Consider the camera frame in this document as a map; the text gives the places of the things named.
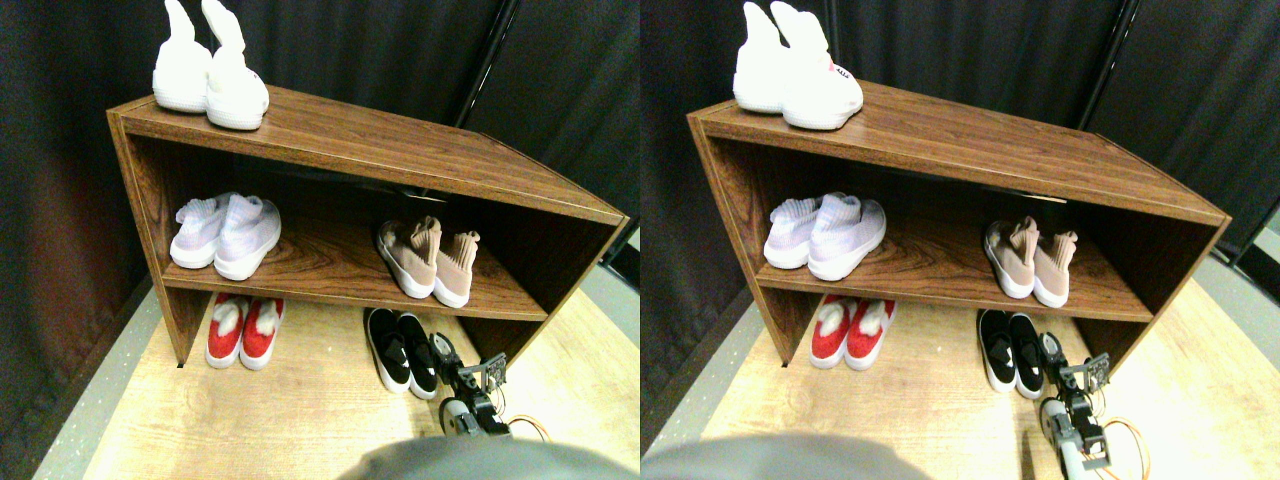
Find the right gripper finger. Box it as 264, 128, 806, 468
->
1038, 331, 1071, 381
430, 332, 463, 379

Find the red shoe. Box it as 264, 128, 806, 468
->
845, 299, 898, 372
206, 294, 251, 369
239, 297, 286, 372
810, 296, 859, 370

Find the black curtain pole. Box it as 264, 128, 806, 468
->
1078, 0, 1141, 131
455, 0, 521, 129
605, 225, 640, 281

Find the brown shoe rack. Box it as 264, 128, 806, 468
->
107, 84, 631, 369
687, 80, 1233, 376

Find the white shoe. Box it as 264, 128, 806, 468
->
770, 1, 865, 131
153, 0, 213, 114
201, 0, 270, 131
733, 1, 791, 114

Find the orange wire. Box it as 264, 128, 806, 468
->
1105, 420, 1151, 480
508, 415, 551, 444

